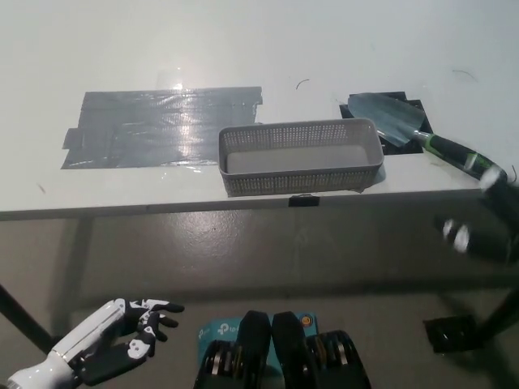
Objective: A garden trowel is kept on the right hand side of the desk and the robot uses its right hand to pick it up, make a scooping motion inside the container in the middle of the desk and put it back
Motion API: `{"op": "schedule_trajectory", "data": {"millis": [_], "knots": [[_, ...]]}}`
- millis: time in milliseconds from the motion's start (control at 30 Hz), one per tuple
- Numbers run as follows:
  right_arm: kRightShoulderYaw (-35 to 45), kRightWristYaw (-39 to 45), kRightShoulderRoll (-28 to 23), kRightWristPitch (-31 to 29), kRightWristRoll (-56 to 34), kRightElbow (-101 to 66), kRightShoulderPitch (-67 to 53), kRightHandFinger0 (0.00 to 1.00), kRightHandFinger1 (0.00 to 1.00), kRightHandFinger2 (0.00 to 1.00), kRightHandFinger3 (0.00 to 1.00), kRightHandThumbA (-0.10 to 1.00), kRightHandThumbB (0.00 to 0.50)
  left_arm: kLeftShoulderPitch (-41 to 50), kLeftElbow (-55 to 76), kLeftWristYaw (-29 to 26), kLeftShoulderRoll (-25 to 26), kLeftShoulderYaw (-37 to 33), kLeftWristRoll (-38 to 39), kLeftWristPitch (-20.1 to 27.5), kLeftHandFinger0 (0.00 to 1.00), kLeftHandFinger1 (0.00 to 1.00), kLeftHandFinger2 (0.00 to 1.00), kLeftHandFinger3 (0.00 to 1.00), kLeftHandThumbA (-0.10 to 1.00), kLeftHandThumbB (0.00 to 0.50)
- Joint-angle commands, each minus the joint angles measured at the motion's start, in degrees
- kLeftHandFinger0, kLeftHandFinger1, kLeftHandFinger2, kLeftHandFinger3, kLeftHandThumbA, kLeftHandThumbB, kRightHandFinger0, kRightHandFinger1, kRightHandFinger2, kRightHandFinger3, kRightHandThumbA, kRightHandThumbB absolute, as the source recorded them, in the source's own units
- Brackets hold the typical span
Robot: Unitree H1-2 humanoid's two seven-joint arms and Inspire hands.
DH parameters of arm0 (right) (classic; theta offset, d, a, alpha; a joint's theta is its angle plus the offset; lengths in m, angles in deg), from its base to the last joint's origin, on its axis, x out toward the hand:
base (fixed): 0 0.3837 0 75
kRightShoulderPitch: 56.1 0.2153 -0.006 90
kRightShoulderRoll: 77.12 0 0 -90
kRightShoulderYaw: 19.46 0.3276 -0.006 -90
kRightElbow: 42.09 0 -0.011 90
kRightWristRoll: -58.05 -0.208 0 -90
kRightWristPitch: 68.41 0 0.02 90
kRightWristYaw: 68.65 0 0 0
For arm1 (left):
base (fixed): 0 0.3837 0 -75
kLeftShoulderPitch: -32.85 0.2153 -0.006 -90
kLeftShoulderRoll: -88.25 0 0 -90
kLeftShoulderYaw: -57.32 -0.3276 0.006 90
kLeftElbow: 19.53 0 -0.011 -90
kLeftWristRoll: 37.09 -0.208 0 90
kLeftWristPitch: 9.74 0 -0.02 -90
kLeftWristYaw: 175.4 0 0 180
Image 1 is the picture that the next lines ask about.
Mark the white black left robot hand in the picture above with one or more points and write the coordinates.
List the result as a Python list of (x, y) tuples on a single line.
[(93, 332)]

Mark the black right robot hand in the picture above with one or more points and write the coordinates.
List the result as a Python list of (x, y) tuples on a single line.
[(482, 239)]

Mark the black tape patch on desk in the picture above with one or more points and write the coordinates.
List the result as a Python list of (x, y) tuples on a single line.
[(399, 149)]

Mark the black table leg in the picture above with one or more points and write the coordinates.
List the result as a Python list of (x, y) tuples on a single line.
[(24, 316)]

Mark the black floor plate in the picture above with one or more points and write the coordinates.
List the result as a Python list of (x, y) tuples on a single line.
[(450, 334)]

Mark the teal tp-link box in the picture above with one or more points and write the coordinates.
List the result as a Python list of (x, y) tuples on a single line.
[(215, 330)]

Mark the small black tape strip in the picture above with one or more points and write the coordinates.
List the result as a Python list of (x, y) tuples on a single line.
[(304, 201)]

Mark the grey perforated plastic basket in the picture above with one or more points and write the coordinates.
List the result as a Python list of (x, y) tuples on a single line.
[(300, 166)]

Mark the large grey duct tape patch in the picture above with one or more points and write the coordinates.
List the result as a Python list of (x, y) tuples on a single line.
[(134, 129)]

